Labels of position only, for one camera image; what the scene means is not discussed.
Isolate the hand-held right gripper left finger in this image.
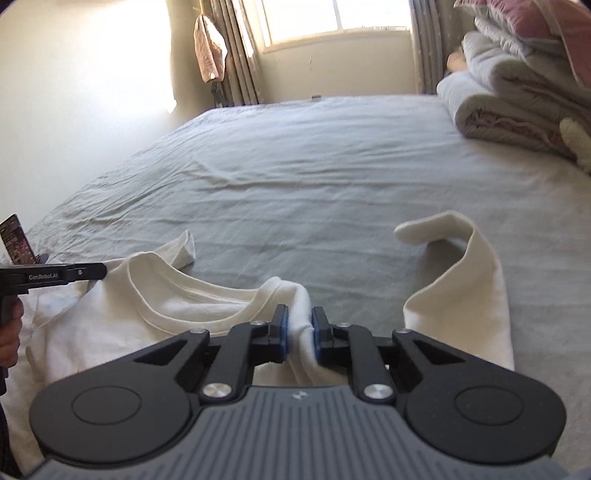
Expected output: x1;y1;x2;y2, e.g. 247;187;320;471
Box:
131;305;291;406

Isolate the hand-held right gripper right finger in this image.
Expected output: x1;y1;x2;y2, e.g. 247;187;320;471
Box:
311;307;467;407

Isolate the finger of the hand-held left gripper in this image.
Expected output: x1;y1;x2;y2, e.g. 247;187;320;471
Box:
67;261;110;283

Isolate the white plush dog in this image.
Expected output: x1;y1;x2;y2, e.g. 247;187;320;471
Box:
560;117;591;174

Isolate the beige curtain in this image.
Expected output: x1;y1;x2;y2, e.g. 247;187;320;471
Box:
409;0;459;96
202;0;265;108

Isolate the white printed t-shirt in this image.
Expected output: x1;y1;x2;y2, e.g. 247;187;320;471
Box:
0;210;515;467

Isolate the folded grey quilt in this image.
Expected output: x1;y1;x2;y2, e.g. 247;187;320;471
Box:
436;18;591;162

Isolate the person's left hand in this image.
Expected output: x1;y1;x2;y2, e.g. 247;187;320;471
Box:
0;300;25;370

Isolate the pink pillow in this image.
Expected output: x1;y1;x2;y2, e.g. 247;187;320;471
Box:
455;0;591;88

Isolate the bed with grey sheet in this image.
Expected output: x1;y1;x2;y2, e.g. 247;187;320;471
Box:
0;95;591;467

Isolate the phone with lit screen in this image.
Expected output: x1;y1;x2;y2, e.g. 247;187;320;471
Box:
0;213;38;267

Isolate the pink hanging towel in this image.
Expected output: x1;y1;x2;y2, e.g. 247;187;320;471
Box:
194;14;228;84

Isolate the window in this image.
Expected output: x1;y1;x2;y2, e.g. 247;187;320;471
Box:
257;0;413;49

